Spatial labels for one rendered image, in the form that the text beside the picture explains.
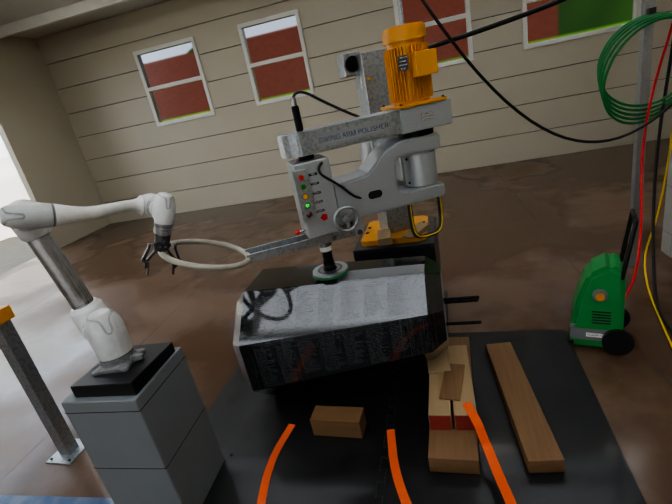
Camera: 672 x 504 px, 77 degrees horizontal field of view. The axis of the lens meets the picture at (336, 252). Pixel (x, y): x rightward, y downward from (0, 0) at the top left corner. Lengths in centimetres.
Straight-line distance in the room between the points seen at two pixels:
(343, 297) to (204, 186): 757
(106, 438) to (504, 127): 771
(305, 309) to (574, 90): 714
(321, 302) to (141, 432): 110
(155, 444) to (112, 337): 52
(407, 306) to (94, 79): 915
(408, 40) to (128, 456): 245
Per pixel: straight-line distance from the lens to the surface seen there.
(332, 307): 244
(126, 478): 252
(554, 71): 866
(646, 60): 398
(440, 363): 270
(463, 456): 235
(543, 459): 239
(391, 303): 238
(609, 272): 298
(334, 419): 259
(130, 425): 223
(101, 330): 219
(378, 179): 239
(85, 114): 1086
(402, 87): 243
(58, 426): 340
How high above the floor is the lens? 185
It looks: 21 degrees down
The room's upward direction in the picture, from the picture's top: 12 degrees counter-clockwise
